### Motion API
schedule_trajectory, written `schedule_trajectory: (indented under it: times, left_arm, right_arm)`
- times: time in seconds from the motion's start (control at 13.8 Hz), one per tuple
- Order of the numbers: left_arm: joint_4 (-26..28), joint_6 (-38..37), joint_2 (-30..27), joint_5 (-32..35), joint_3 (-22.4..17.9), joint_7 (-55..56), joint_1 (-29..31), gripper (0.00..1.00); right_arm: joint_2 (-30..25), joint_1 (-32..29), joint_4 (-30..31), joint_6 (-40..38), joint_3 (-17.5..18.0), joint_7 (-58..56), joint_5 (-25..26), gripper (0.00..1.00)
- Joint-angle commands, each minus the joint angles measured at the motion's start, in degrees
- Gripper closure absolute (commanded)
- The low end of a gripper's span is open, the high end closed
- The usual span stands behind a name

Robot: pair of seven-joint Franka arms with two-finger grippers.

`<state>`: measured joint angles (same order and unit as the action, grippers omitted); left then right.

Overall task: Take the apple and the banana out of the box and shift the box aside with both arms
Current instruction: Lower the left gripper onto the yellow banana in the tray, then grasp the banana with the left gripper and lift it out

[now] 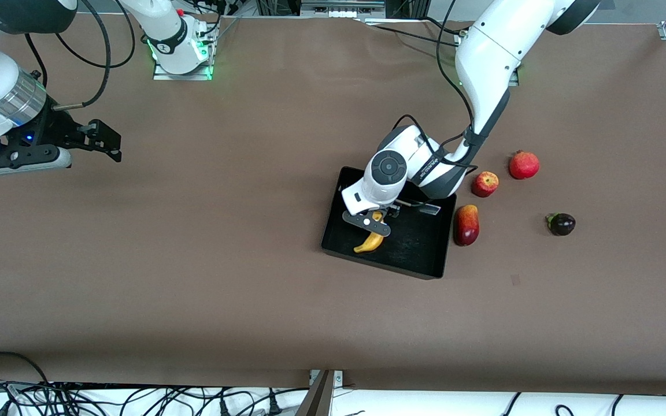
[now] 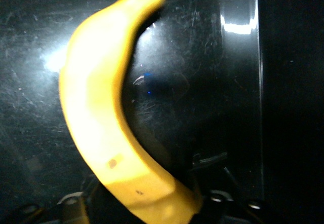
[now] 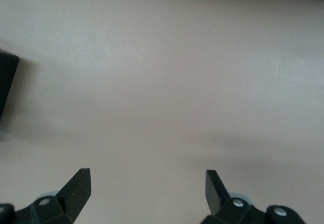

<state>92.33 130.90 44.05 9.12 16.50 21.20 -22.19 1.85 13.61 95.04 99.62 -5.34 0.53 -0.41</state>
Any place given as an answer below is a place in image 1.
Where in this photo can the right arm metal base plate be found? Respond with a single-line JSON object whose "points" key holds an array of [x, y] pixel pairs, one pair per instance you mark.
{"points": [[182, 76]]}

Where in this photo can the grey power strip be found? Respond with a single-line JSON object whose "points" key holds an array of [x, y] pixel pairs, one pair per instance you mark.
{"points": [[339, 11]]}

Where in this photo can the black plastic box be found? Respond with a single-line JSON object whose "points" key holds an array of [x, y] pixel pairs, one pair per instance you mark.
{"points": [[414, 248]]}

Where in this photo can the paper table cover sheet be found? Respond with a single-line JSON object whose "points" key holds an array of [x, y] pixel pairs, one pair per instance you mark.
{"points": [[252, 144]]}

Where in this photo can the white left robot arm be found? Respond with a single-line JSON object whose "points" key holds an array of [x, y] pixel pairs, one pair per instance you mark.
{"points": [[486, 58]]}

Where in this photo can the grey metal post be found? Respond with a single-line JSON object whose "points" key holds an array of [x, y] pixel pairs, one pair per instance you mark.
{"points": [[317, 398]]}

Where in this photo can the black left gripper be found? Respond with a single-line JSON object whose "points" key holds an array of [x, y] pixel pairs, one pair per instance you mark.
{"points": [[391, 211]]}

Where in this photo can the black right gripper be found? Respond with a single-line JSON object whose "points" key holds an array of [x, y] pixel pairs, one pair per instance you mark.
{"points": [[58, 128]]}

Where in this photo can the silver bracket plate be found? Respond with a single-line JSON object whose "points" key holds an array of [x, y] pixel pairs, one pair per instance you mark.
{"points": [[339, 378]]}

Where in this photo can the red yellow mango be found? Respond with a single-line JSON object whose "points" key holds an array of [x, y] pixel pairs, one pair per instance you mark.
{"points": [[466, 228]]}

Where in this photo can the yellow banana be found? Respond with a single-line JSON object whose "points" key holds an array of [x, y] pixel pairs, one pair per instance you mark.
{"points": [[370, 242]]}

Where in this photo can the dark purple eggplant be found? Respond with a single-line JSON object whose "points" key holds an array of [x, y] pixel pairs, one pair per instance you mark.
{"points": [[562, 225]]}

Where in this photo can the small red apple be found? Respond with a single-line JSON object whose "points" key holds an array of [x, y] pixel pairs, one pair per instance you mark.
{"points": [[485, 185]]}

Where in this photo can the red pomegranate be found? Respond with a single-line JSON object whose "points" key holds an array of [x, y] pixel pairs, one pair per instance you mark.
{"points": [[524, 166]]}

